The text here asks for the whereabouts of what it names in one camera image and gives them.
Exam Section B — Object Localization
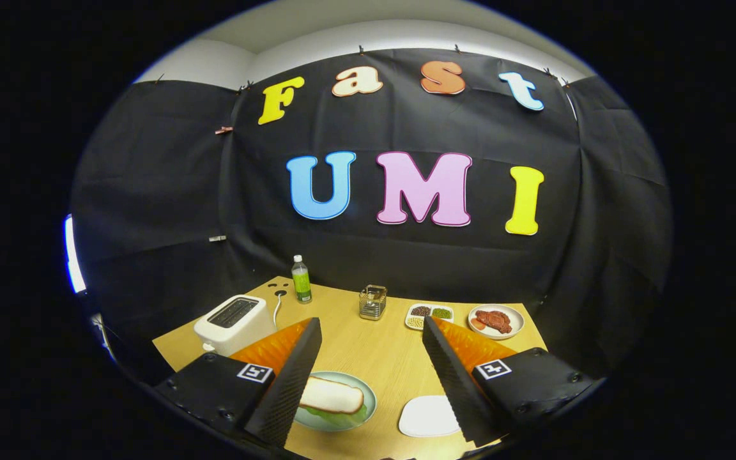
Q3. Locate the pale green round plate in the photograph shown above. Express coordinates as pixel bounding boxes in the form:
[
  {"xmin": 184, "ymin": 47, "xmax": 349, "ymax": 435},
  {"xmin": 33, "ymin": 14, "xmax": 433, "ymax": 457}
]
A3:
[{"xmin": 295, "ymin": 371, "xmax": 377, "ymax": 432}]

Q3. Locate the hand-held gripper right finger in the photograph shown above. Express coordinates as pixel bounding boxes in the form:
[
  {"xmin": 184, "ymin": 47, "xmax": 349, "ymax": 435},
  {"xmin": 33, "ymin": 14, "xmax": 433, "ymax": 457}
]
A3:
[{"xmin": 422, "ymin": 316, "xmax": 595, "ymax": 448}]

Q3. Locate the toasted bread slice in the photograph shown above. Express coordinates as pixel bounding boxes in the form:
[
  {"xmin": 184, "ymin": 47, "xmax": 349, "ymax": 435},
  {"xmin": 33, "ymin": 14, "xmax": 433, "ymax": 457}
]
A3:
[{"xmin": 299, "ymin": 376, "xmax": 365, "ymax": 415}]

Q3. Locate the black backdrop cloth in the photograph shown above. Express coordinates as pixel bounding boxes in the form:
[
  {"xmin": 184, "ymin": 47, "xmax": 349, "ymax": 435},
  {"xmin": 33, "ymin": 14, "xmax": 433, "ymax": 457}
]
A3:
[{"xmin": 69, "ymin": 48, "xmax": 673, "ymax": 384}]

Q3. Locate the red meat slice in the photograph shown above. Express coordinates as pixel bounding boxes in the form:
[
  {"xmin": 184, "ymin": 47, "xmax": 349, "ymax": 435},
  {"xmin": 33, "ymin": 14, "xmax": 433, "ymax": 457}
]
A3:
[{"xmin": 475, "ymin": 310, "xmax": 513, "ymax": 334}]

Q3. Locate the lit monitor screen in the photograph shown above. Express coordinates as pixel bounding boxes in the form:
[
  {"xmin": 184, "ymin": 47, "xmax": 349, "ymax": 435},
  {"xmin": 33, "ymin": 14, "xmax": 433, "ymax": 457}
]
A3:
[{"xmin": 63, "ymin": 214, "xmax": 88, "ymax": 295}]

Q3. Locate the green label plastic bottle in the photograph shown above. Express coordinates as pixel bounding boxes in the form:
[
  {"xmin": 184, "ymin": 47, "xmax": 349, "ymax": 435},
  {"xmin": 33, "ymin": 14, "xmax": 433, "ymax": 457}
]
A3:
[{"xmin": 291, "ymin": 255, "xmax": 312, "ymax": 304}]

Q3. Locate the white square plate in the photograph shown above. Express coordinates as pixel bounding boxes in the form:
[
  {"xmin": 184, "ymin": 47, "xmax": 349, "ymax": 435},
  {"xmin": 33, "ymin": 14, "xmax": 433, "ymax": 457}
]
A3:
[{"xmin": 398, "ymin": 395, "xmax": 461, "ymax": 438}]

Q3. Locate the green lettuce leaf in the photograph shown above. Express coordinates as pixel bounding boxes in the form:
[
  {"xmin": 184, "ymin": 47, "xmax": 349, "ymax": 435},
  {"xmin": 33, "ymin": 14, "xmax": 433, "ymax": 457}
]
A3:
[{"xmin": 307, "ymin": 404, "xmax": 369, "ymax": 427}]

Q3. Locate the white divided dish with beans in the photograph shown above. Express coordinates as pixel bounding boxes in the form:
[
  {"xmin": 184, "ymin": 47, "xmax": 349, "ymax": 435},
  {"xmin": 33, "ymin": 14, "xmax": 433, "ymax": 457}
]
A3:
[{"xmin": 405, "ymin": 303, "xmax": 454, "ymax": 331}]

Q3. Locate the metal wire basket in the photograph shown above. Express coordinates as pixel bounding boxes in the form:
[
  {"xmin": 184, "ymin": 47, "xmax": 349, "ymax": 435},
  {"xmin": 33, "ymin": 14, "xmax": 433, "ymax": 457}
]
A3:
[{"xmin": 359, "ymin": 284, "xmax": 388, "ymax": 321}]

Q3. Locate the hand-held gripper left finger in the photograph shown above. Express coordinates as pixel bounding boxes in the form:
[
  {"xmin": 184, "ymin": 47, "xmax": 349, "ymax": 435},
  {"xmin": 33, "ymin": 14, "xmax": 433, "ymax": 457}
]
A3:
[{"xmin": 154, "ymin": 317, "xmax": 323, "ymax": 449}]

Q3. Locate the white round plate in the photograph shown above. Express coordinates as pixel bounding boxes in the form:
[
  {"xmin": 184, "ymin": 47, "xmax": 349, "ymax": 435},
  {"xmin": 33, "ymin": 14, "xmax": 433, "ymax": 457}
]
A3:
[{"xmin": 468, "ymin": 303, "xmax": 525, "ymax": 340}]

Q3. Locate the white toaster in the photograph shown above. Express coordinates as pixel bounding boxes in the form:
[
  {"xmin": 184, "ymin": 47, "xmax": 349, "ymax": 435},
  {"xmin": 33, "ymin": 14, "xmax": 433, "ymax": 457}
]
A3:
[{"xmin": 194, "ymin": 295, "xmax": 277, "ymax": 357}]

